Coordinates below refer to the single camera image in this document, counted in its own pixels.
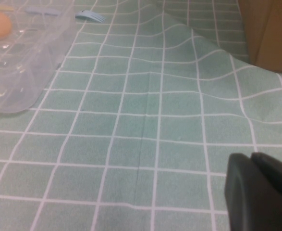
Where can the light blue plastic fork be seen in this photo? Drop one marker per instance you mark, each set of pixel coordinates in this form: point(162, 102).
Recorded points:
point(90, 16)

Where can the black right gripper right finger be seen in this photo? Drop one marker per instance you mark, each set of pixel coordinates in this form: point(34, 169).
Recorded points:
point(277, 168)

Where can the green checkered tablecloth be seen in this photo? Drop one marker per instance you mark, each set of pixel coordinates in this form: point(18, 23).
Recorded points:
point(155, 144)

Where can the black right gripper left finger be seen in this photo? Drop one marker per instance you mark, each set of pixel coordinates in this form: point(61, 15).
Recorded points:
point(246, 204)

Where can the clear plastic egg box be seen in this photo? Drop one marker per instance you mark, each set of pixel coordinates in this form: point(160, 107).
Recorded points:
point(18, 72)

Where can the brown wooden cabinet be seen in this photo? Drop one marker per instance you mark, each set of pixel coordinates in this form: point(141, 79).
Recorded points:
point(273, 31)

